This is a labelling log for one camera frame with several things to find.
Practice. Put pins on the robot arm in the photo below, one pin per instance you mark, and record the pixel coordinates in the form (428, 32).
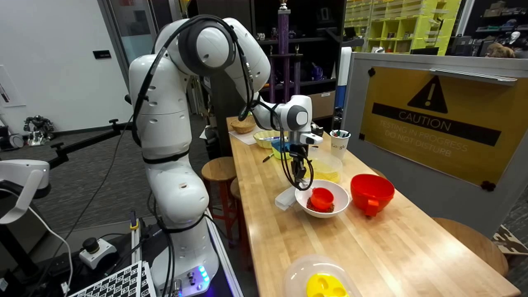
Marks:
(169, 123)

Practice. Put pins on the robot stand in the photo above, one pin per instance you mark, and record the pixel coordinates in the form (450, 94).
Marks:
(103, 255)

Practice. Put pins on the white and blue roll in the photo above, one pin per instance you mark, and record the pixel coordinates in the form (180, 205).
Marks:
(343, 74)

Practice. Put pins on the yellow clamp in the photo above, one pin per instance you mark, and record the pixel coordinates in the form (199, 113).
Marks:
(134, 222)

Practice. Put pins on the bundle of pens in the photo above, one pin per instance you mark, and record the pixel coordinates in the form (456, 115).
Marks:
(340, 133)

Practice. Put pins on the white bowl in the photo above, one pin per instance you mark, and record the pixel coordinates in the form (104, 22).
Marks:
(339, 198)

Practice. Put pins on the wooden stool with red legs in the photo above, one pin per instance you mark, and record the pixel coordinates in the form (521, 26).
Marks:
(218, 169)

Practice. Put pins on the clear plastic container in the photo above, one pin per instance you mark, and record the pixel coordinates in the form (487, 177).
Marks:
(297, 272)

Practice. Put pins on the patterned rug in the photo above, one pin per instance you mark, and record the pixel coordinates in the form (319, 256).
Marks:
(511, 241)

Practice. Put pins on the clear plastic tub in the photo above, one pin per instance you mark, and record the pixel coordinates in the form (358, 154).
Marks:
(328, 168)

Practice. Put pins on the white towel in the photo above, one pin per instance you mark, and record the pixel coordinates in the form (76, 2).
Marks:
(285, 199)

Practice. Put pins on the yellow plastic toy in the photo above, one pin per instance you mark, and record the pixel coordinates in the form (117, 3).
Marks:
(326, 286)

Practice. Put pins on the checkered calibration board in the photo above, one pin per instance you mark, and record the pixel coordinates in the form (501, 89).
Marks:
(119, 282)

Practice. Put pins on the yellow shelf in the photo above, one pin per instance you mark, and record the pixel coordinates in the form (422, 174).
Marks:
(396, 29)

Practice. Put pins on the grey partition board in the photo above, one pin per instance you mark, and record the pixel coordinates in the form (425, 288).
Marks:
(392, 173)

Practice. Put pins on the toy robot figure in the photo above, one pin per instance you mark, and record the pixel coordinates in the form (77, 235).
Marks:
(39, 128)

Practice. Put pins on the emergency stop button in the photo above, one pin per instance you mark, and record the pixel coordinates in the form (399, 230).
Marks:
(97, 251)

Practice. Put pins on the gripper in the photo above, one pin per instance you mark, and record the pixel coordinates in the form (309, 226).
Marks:
(298, 152)

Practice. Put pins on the white paper sheet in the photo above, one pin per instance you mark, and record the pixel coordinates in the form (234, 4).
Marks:
(247, 137)

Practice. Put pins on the black marker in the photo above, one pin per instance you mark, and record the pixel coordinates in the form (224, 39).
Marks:
(268, 157)

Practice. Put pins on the round wooden stool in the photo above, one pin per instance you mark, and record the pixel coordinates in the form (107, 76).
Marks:
(474, 243)

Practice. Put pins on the yellow bowl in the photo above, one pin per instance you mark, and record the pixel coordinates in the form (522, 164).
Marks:
(264, 138)

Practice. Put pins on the large red measuring cup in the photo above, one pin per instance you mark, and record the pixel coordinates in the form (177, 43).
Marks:
(371, 190)

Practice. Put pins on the cardboard box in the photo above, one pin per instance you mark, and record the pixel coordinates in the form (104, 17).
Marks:
(321, 104)

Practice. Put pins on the black door sign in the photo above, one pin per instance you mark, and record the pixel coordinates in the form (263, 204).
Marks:
(102, 54)

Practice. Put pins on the small red measuring cup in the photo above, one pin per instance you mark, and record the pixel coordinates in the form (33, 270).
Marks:
(321, 198)

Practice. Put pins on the yellow caution sign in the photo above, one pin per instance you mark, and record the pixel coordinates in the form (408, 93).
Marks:
(437, 136)

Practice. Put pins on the blue bowl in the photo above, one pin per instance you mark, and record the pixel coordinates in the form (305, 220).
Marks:
(278, 147)

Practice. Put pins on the white paper cup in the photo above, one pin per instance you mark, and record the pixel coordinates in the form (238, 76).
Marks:
(340, 146)

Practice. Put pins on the wicker basket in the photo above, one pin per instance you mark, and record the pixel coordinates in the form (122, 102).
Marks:
(243, 125)

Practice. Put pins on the purple trophy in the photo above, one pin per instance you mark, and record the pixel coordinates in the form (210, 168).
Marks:
(284, 49)

